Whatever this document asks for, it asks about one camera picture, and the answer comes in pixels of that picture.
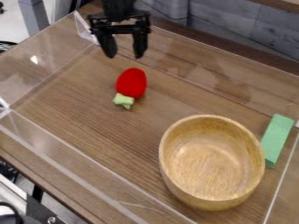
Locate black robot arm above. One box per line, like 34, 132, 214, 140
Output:
87, 0, 151, 59

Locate wooden bowl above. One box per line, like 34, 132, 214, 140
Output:
159, 115, 266, 211

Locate clear acrylic corner bracket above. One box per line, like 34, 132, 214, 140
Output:
74, 10, 99, 45

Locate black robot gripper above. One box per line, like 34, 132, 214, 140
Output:
87, 10, 151, 59

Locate black cable bottom left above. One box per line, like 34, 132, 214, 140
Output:
0, 200, 27, 224

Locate red plush strawberry green leaf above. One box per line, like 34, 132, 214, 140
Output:
111, 67, 148, 110

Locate clear acrylic tray walls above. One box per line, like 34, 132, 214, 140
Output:
0, 15, 299, 224

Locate green rectangular block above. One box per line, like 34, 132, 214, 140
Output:
260, 114, 295, 168

